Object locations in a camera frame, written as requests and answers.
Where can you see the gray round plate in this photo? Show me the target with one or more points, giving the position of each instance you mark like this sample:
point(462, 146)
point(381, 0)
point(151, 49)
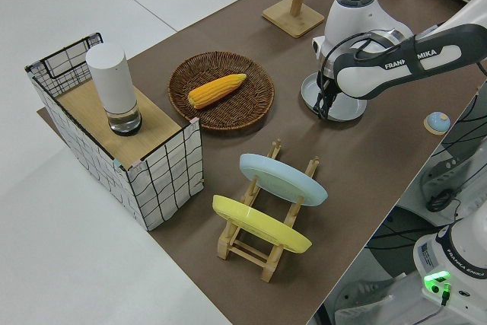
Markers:
point(350, 110)

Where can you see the light blue plate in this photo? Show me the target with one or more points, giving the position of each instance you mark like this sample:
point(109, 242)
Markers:
point(281, 180)

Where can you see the wooden plate rack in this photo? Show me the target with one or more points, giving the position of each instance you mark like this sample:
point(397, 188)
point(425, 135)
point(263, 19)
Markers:
point(243, 252)

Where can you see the yellow corn cob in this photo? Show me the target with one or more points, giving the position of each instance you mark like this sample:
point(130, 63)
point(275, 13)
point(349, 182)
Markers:
point(215, 91)

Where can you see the round wicker basket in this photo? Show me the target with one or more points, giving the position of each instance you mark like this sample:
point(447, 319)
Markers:
point(243, 108)

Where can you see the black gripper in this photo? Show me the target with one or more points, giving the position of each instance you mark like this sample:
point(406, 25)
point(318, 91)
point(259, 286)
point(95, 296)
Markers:
point(331, 89)

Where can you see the grid pattern storage box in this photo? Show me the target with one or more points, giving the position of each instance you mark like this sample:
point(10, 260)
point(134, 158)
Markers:
point(167, 188)

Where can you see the blue call bell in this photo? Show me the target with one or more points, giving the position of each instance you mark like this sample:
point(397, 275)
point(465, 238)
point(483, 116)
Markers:
point(437, 121)

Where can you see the white cylinder container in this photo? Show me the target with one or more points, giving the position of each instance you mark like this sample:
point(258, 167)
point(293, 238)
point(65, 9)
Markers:
point(110, 81)

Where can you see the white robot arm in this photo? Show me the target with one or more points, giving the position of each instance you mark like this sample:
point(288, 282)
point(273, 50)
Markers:
point(380, 70)

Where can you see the yellow plate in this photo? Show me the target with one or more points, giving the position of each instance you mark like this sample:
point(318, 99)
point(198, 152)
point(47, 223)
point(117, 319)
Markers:
point(262, 226)

